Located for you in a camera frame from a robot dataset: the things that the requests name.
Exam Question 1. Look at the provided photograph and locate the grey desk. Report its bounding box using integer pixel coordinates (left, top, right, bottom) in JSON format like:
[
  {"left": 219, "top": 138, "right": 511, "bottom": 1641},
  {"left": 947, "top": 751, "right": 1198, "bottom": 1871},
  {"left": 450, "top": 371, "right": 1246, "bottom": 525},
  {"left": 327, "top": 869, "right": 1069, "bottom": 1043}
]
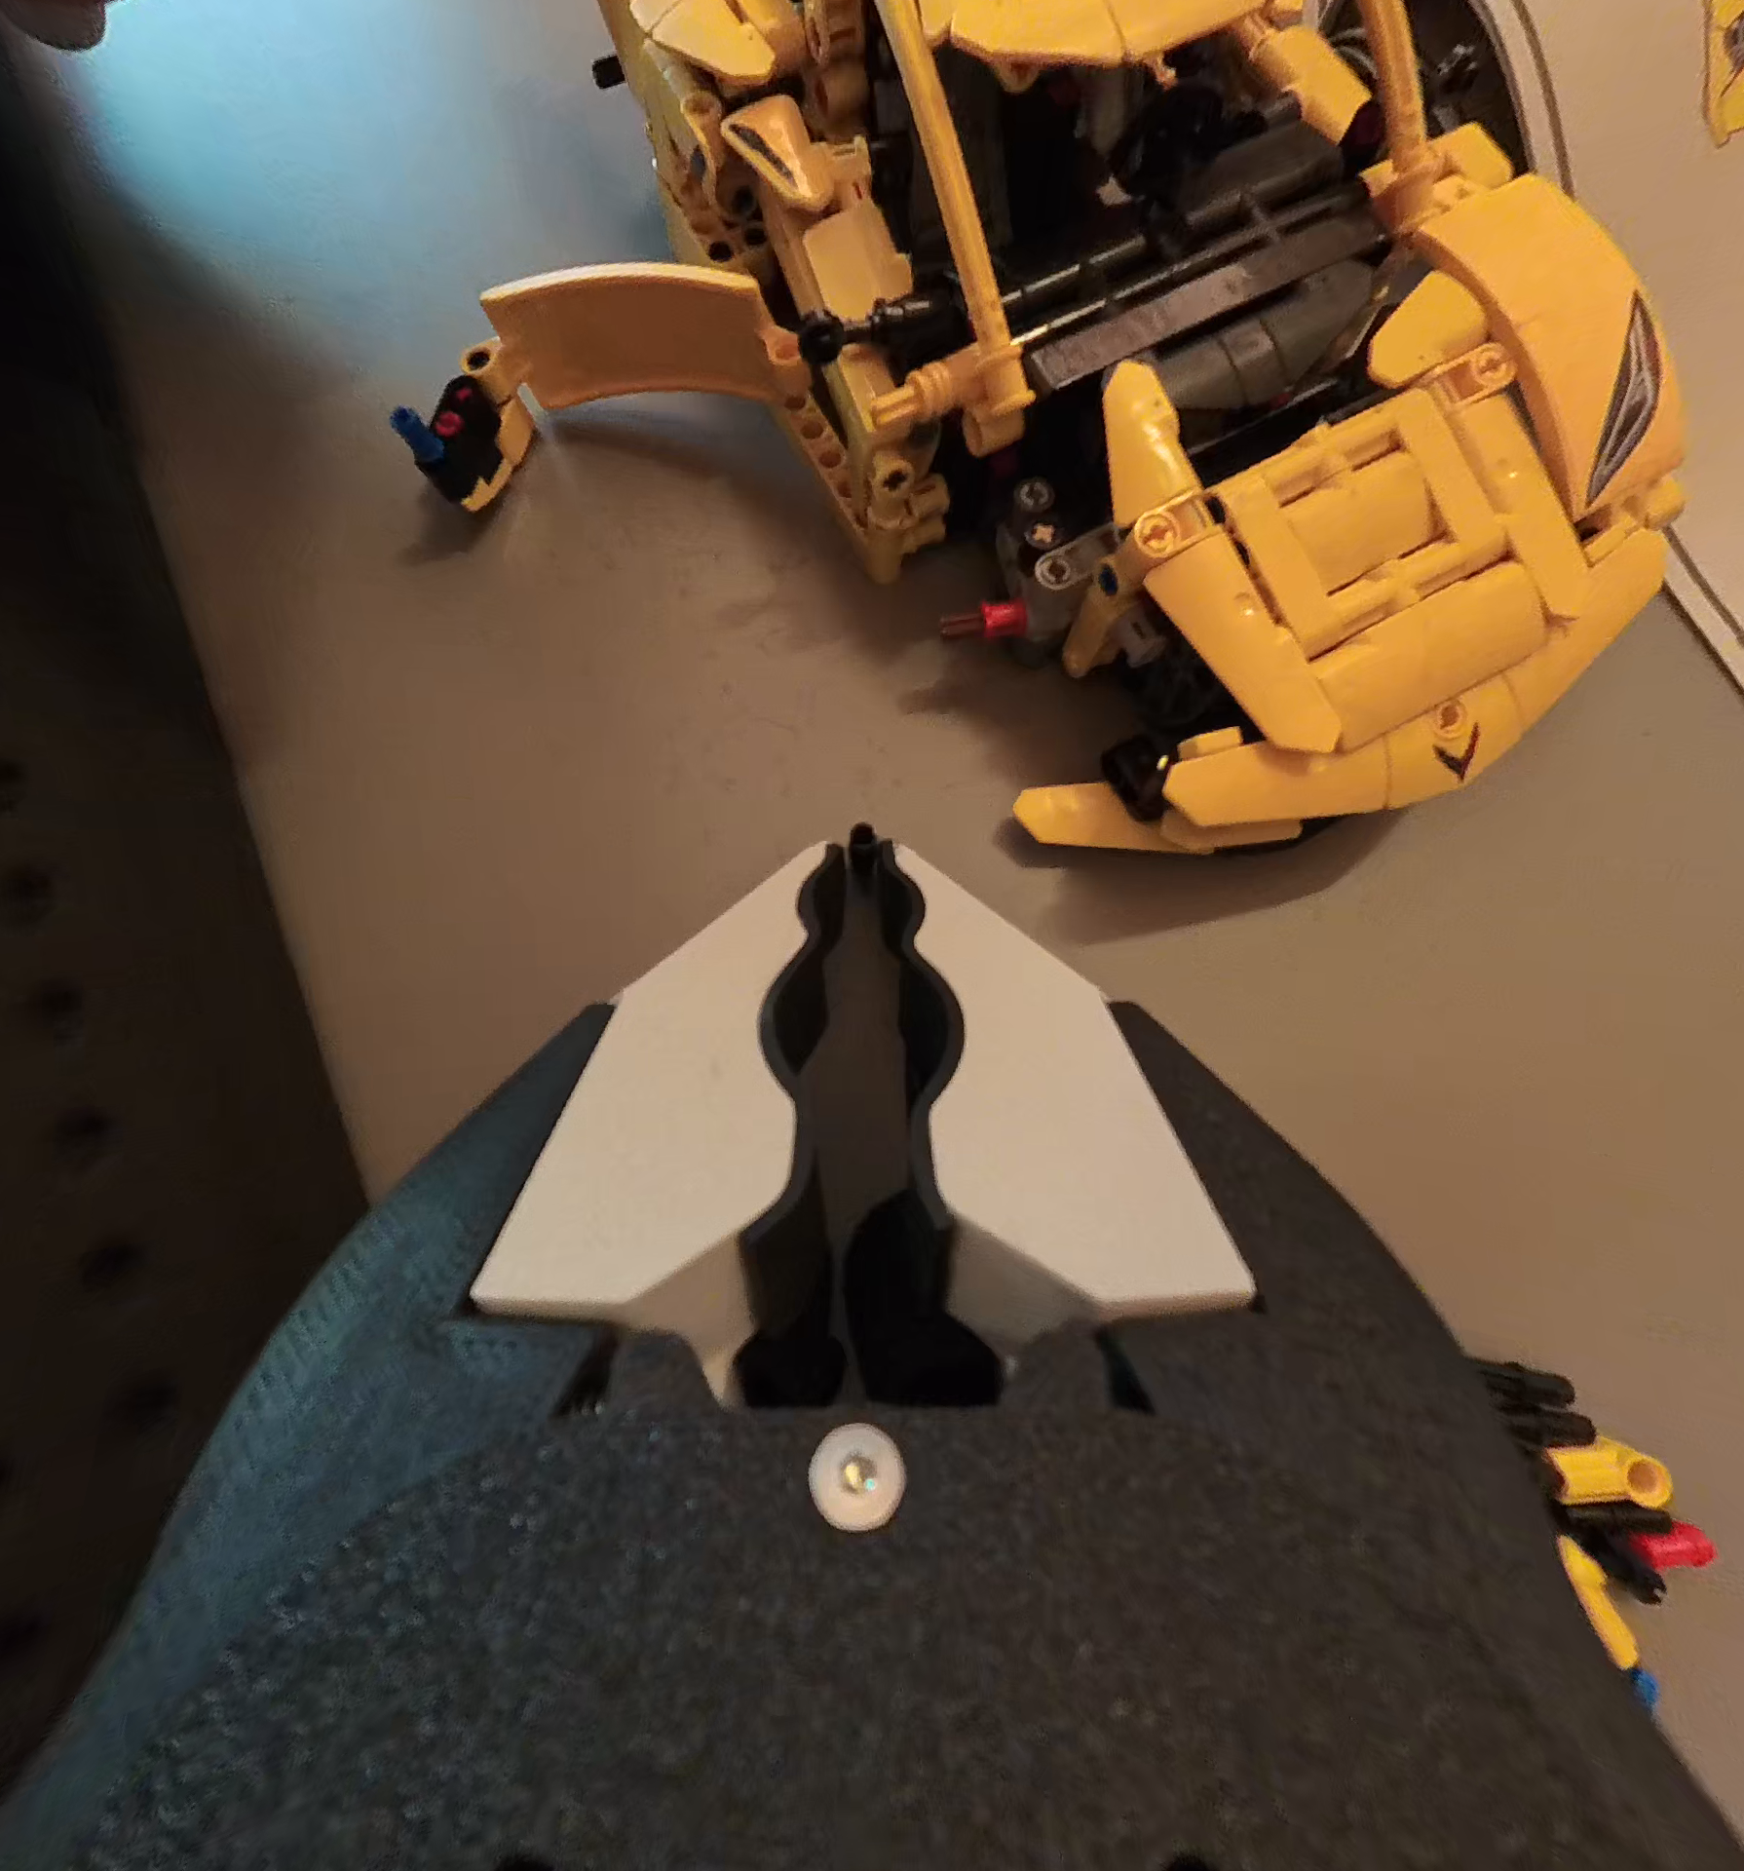
[{"left": 75, "top": 0, "right": 1744, "bottom": 1871}]

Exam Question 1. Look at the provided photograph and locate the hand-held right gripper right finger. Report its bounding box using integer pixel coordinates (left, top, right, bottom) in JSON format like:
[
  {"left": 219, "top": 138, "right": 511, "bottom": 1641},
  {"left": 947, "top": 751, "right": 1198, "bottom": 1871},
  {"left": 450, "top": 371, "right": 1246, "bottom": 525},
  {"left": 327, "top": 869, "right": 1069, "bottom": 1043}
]
[{"left": 879, "top": 843, "right": 1258, "bottom": 1396}]

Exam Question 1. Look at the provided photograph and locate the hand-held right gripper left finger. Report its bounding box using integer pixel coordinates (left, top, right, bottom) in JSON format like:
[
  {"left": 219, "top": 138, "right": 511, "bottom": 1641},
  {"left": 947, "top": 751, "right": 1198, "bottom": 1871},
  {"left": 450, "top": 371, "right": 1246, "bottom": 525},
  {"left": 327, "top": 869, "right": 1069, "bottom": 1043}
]
[{"left": 471, "top": 840, "right": 845, "bottom": 1404}]

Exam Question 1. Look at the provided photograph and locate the yellow toy brick car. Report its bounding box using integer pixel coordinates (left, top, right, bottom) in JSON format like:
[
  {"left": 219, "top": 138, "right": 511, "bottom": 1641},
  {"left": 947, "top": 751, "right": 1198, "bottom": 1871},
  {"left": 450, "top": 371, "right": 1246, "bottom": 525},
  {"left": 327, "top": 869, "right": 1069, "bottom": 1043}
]
[{"left": 595, "top": 0, "right": 1691, "bottom": 857}]

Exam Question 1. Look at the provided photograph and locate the yellow curved panel piece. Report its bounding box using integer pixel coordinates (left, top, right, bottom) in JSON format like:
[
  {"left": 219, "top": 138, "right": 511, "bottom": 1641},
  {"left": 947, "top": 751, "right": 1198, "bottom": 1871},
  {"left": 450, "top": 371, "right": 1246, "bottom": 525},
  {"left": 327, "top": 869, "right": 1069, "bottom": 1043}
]
[{"left": 392, "top": 263, "right": 816, "bottom": 517}]

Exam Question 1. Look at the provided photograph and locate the pile of coloured brick pins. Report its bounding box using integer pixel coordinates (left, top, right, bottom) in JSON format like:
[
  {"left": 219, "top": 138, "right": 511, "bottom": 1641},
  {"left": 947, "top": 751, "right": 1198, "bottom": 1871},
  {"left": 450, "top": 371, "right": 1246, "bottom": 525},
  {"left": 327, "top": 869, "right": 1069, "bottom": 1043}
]
[{"left": 1471, "top": 1358, "right": 1718, "bottom": 1713}]

